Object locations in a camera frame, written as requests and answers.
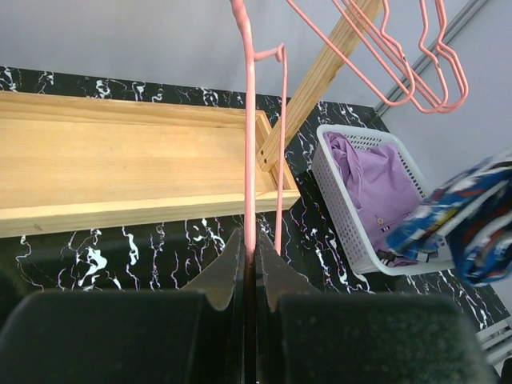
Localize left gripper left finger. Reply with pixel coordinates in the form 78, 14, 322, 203
1, 230, 245, 383

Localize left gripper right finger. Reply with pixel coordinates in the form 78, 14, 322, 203
255, 233, 498, 383

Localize purple trousers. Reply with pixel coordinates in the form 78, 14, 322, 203
324, 132, 421, 267

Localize blue patterned trousers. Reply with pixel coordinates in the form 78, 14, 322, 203
386, 149, 511, 286

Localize pink hanger with purple trousers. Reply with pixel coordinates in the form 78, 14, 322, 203
280, 1, 421, 107

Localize pink hanger with blue trousers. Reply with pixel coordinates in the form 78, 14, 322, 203
230, 0, 288, 262

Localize black marble table mat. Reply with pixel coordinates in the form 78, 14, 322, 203
1, 66, 510, 330

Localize white plastic basket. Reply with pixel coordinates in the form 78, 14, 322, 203
311, 124, 454, 276

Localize wooden clothes rack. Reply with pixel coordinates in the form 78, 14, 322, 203
1, 17, 362, 238

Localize pink empty wire hanger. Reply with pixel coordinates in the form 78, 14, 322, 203
334, 1, 449, 114

